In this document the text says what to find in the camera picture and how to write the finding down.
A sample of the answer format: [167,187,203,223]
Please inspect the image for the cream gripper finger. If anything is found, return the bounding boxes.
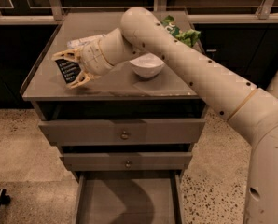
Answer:
[66,71,91,89]
[51,48,81,63]

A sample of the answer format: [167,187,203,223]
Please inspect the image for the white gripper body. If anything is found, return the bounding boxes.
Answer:
[80,40,113,76]

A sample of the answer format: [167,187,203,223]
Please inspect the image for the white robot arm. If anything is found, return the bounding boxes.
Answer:
[52,7,278,224]

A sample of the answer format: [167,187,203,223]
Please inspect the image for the grey top drawer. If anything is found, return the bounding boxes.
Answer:
[39,119,205,147]

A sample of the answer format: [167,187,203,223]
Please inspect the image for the grey drawer cabinet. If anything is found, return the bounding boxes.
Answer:
[20,10,222,224]

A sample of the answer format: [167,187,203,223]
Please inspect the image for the grey middle drawer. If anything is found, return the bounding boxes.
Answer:
[61,152,192,171]

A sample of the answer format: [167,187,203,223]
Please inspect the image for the white plastic drink bottle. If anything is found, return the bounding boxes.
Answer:
[67,34,104,49]

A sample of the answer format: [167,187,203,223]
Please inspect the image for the white ceramic bowl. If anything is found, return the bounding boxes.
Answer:
[130,53,164,78]

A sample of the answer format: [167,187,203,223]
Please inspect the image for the green snack bag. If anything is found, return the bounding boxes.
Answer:
[160,15,201,48]

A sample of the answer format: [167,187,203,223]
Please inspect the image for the metal railing frame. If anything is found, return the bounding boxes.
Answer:
[0,0,278,24]

